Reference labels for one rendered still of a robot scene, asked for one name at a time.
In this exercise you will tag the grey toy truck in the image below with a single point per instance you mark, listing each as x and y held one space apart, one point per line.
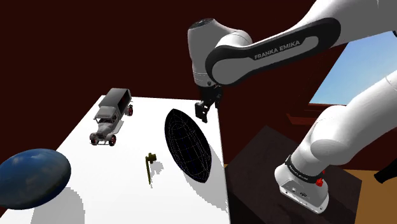
111 114

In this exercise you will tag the olive green small tool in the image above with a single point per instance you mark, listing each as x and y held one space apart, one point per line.
149 166

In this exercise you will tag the blue marbled oval ball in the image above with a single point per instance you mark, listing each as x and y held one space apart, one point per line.
31 178

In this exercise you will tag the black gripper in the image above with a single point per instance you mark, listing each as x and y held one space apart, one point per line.
209 92

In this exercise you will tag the window with blue sky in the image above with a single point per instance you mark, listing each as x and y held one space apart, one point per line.
356 71

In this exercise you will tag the black oval ball with lines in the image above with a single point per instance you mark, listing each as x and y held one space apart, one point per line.
187 145

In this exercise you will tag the dark robot stand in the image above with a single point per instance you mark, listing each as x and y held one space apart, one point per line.
257 173

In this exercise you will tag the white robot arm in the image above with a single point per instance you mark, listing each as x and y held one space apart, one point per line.
279 52

